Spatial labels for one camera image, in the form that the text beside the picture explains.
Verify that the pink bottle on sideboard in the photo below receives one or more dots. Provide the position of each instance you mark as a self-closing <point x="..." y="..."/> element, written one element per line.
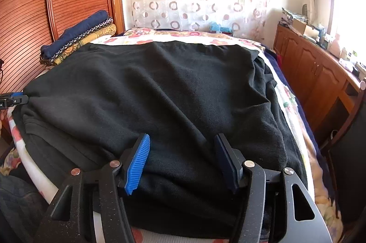
<point x="334" y="47"/>

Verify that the stack of papers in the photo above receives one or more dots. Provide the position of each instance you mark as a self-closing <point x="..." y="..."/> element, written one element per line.
<point x="291" y="16"/>

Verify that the cardboard box on sideboard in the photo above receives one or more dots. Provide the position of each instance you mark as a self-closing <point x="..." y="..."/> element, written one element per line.
<point x="298" y="26"/>

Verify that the wooden sideboard cabinet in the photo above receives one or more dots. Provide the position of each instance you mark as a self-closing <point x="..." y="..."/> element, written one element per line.
<point x="326" y="91"/>

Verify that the blue item on box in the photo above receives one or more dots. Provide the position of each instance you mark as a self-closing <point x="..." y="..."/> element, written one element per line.
<point x="217" y="28"/>

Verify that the yellow patterned folded garment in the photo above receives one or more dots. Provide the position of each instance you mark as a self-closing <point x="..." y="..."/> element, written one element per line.
<point x="109" y="30"/>

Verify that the navy folded garment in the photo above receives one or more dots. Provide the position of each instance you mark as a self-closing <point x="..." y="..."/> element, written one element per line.
<point x="74" y="34"/>

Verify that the dark patterned folded garment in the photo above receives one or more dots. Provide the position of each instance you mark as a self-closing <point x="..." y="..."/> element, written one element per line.
<point x="83" y="36"/>

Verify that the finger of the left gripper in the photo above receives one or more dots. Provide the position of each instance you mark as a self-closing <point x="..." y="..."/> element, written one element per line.
<point x="16" y="94"/>
<point x="7" y="102"/>

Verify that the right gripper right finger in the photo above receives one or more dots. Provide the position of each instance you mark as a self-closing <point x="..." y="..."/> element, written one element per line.
<point x="295" y="217"/>

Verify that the black printed t-shirt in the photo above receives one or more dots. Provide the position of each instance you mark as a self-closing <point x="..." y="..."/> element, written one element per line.
<point x="86" y="111"/>

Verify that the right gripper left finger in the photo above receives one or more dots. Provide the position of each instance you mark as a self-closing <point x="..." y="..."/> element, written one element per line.
<point x="69" y="217"/>

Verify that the floral rose blanket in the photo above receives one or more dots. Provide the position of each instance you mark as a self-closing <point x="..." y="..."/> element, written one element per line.
<point x="286" y="99"/>

